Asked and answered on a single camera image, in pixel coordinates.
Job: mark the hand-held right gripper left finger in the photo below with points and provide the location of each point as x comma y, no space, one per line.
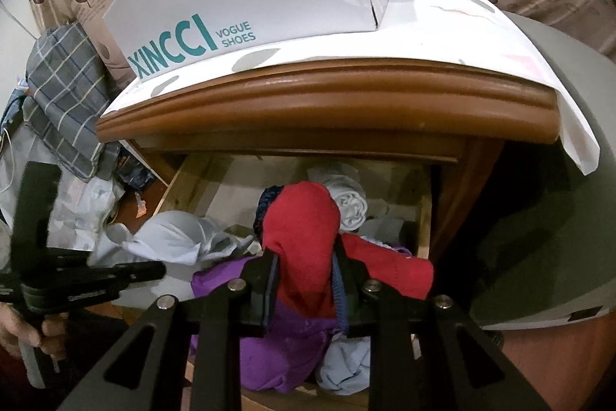
272,278

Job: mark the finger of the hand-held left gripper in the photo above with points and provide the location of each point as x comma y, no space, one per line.
134,272

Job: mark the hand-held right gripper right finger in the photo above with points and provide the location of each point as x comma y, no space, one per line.
339,290

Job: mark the red underwear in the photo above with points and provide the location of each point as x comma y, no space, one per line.
303,223

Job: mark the purple garment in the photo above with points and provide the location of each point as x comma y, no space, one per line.
288,353

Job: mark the white sock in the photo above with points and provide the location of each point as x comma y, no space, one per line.
349,204

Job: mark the wooden drawer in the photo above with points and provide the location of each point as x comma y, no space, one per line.
192,184

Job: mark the person's left hand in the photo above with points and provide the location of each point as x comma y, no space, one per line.
24,329

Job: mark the white floral cloth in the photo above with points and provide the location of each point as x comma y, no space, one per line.
82,209

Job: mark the white bra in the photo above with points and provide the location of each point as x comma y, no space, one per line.
178,233

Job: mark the small orange wrapper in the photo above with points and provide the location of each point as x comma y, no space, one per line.
141,208

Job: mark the dark blue patterned garment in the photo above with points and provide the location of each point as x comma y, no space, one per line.
264,209

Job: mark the light blue garment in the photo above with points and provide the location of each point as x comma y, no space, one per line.
344,367

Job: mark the blue snack packet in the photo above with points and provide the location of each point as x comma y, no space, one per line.
134,170

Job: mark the grey plaid cloth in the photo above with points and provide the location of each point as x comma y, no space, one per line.
62,103

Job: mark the brown wooden nightstand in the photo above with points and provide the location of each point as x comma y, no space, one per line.
337,103

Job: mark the grey round container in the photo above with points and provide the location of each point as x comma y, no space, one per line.
553,199

